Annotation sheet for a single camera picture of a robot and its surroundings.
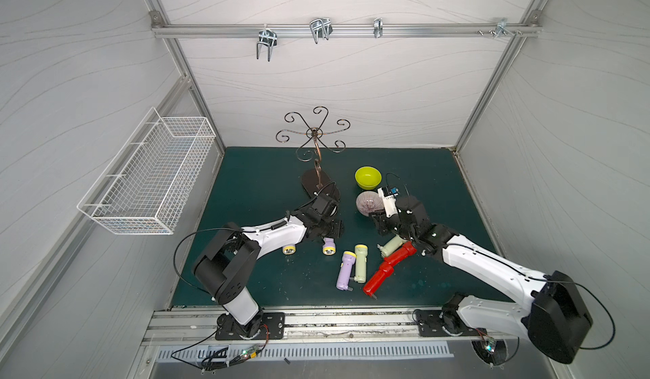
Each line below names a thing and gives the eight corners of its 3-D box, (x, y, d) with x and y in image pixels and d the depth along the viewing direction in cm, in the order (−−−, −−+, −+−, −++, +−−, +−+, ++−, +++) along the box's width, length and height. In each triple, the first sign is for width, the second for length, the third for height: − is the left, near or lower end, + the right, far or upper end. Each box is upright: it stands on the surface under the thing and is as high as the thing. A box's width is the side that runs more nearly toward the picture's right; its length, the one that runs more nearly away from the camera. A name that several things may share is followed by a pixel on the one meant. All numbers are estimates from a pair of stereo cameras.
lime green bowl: (356, 193, 108) (357, 184, 104) (354, 174, 115) (355, 166, 111) (381, 193, 108) (383, 184, 104) (378, 174, 115) (380, 166, 111)
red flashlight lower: (362, 291, 81) (363, 288, 79) (382, 261, 88) (383, 258, 86) (374, 301, 80) (375, 298, 77) (393, 270, 86) (395, 267, 84)
